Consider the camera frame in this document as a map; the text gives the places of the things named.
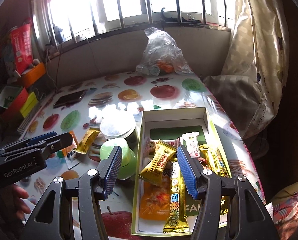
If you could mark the yellow peanut candy packet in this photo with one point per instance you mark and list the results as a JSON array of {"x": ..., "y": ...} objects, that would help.
[{"x": 153, "y": 172}]

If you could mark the white orange konjac snack pouch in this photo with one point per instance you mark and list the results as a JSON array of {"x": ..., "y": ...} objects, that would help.
[{"x": 155, "y": 200}]

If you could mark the orange flat snack packet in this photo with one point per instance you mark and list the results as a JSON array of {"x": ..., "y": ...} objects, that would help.
[{"x": 71, "y": 147}]

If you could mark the floral pink cloth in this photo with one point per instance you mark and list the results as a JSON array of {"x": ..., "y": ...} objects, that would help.
[{"x": 283, "y": 209}]

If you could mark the person's left hand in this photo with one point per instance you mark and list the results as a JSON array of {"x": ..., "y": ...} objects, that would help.
[{"x": 20, "y": 207}]

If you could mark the small yellow candy packet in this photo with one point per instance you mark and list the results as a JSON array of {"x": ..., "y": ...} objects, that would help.
[{"x": 87, "y": 140}]

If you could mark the white red candy packet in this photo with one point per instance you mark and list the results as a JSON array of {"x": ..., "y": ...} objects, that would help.
[{"x": 191, "y": 143}]

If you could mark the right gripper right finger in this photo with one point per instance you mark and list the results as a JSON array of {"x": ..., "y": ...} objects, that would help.
[{"x": 191, "y": 171}]

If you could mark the black smartphone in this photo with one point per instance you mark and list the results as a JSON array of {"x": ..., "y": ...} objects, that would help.
[{"x": 70, "y": 99}]

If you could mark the yellow green box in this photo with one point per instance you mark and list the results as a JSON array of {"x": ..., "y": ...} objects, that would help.
[{"x": 29, "y": 104}]

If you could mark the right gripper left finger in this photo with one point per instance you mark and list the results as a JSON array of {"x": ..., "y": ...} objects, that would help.
[{"x": 108, "y": 171}]

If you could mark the long gold snack bar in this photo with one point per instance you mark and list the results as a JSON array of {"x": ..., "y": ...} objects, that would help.
[{"x": 177, "y": 220}]

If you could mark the orange plastic bin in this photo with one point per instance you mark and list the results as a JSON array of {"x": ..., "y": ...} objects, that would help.
[{"x": 32, "y": 76}]

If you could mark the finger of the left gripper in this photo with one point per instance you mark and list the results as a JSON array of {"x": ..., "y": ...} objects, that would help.
[
  {"x": 58, "y": 142},
  {"x": 43, "y": 137}
]

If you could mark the clear jar with dark contents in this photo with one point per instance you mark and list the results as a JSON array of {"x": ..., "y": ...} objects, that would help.
[{"x": 120, "y": 126}]

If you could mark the black white striped box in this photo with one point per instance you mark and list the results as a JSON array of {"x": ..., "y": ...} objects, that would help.
[{"x": 28, "y": 119}]

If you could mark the beige curtain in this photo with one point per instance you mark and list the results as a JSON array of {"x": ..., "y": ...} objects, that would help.
[{"x": 250, "y": 85}]

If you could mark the clear plastic bag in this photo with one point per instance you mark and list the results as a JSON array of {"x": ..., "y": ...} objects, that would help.
[{"x": 161, "y": 55}]

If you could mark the red snack bag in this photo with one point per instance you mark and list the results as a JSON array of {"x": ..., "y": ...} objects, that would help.
[{"x": 22, "y": 49}]

